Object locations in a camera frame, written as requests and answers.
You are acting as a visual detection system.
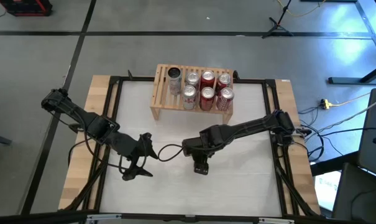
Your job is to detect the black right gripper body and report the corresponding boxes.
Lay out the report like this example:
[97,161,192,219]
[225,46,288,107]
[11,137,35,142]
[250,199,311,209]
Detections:
[181,136,212,159]

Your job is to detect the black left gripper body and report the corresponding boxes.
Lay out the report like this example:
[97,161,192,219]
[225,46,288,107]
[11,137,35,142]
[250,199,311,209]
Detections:
[121,138,147,172]

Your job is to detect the red cola can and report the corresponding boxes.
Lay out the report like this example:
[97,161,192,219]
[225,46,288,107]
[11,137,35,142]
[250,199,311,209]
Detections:
[216,73,233,94]
[199,86,216,112]
[215,86,235,111]
[199,70,216,91]

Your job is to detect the silver diet cola can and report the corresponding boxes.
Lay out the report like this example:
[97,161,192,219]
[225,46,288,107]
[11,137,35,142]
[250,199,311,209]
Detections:
[181,85,197,111]
[167,67,183,96]
[185,71,201,90]

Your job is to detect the wooden slatted shelf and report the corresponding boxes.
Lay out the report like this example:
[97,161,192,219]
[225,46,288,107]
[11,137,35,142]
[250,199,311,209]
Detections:
[149,63,234,127]

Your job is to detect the black overhead beam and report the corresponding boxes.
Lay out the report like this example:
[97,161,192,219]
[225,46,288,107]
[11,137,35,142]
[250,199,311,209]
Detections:
[0,210,376,224]

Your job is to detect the white printed board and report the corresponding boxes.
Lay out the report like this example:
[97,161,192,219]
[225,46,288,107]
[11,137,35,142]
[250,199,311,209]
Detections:
[313,170,342,212]

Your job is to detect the black tripod stand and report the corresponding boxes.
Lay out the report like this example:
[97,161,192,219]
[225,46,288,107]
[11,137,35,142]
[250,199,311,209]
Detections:
[261,0,295,40]

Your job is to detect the dark grey chair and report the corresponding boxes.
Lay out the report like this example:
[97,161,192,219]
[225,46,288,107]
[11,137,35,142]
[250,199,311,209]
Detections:
[332,161,376,224]

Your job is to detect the grey computer case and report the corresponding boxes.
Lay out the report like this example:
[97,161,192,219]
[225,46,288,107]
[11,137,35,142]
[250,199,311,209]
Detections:
[357,88,376,181]

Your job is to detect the black and red crate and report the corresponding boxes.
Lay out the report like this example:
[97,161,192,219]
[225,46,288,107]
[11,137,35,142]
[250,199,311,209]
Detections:
[0,0,54,17]

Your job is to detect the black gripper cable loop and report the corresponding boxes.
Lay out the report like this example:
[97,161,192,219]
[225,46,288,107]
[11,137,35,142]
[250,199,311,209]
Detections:
[157,142,185,162]

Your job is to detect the silver beam bracket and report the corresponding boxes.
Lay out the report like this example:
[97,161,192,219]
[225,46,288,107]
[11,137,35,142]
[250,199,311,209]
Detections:
[86,213,122,223]
[258,217,296,224]

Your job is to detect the black aluminium table frame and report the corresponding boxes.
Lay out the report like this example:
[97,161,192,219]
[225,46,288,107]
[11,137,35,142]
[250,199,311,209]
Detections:
[63,70,322,218]

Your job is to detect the white cable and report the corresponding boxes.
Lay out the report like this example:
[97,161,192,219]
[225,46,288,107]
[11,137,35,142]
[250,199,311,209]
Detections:
[316,95,376,133]
[330,85,376,107]

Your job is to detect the yellow floor cable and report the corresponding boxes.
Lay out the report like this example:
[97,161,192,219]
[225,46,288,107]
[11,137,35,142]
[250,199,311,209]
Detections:
[276,0,327,18]

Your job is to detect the black desk frame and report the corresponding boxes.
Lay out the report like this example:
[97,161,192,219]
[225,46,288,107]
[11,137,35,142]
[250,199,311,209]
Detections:
[301,0,376,85]

